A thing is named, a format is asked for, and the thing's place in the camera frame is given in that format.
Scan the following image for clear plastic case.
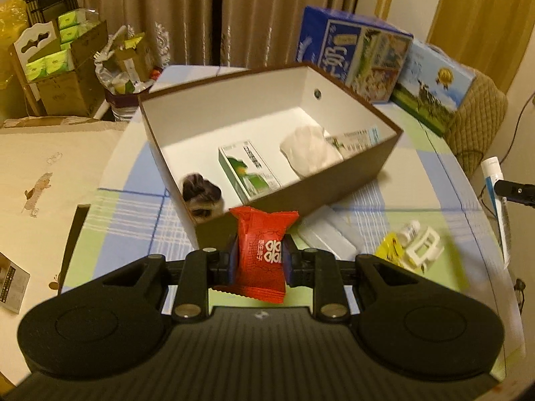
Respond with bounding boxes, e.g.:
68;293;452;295
298;206;364;262

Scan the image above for red snack packet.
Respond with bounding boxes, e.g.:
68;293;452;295
216;206;299;304

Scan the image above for dark purple scrunchie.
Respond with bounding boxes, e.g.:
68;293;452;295
181;173;224;222

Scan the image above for green white medicine box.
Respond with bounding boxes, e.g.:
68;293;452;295
218;140;281;204

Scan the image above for white hair claw clip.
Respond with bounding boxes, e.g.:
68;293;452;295
402;226;444;273

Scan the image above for small white medicine box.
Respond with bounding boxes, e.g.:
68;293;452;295
326;127;381;157

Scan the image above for yellow snack packet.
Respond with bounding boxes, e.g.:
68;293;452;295
374;232;409;269

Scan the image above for small white bottle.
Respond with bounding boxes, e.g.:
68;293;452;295
396;220;421;248

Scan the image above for quilted beige chair cushion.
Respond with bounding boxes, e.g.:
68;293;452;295
443;70;509;178

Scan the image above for checkered bed sheet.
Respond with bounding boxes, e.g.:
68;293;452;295
60;64;526;385

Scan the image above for brown cardboard storage box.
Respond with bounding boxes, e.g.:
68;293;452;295
140;63;403;249

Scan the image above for cow picture milk box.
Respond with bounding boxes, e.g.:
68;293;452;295
390;39;475;137

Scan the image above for beige embroidered mat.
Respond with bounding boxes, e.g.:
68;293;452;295
1;121;126;384

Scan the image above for small photo box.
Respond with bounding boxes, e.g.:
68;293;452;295
0;254;30;314

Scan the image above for blue milk carton box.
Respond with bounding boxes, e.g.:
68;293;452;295
296;5;414;103

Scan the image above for cardboard box with tissue packs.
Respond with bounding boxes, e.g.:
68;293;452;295
8;8;108;117

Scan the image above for brown curtains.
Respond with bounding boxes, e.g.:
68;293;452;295
77;0;357;68

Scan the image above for yellow plastic bag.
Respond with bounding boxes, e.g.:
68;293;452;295
0;0;30;93

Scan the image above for tangled black cables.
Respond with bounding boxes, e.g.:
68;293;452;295
476;91;535;314

